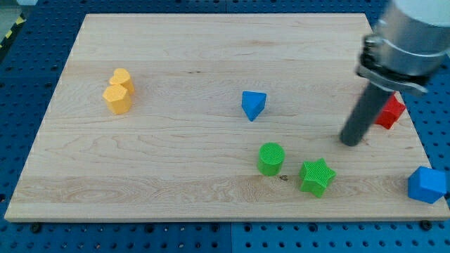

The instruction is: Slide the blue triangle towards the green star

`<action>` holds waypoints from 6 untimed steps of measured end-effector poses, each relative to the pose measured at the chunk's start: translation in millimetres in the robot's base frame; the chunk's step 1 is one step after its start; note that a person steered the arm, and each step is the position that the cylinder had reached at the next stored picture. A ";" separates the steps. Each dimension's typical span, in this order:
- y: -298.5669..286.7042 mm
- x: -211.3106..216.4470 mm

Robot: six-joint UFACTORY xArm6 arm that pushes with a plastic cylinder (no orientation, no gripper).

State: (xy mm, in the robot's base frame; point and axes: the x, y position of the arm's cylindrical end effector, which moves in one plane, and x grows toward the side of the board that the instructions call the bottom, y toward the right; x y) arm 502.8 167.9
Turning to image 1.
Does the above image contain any blue cube block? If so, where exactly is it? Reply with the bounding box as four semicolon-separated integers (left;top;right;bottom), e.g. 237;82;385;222
408;167;446;204

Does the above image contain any yellow hexagon block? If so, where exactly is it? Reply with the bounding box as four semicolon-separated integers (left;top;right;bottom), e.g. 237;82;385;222
102;85;132;115

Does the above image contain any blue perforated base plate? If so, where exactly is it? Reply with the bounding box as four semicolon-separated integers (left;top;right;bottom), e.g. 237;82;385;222
1;0;449;252

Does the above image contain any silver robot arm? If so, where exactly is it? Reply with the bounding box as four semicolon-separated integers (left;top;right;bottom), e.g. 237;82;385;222
356;0;449;96

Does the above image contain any blue triangle block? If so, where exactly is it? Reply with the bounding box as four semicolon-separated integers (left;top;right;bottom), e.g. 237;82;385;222
241;91;267;122

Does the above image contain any red star block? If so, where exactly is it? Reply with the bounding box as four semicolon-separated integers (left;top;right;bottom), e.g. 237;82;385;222
375;94;406;129

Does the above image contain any yellow heart block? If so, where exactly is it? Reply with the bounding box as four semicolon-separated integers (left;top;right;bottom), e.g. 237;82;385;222
108;68;135;95

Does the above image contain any green star block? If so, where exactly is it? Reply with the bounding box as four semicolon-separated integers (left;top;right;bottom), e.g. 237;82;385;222
299;158;336;198

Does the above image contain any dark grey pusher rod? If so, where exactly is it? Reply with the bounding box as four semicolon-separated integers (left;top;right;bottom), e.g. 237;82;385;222
340;82;394;146

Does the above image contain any green cylinder block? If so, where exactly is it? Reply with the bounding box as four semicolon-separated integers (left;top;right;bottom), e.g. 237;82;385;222
257;143;285;176

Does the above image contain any wooden board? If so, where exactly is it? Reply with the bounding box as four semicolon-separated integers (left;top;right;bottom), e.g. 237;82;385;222
5;13;449;223

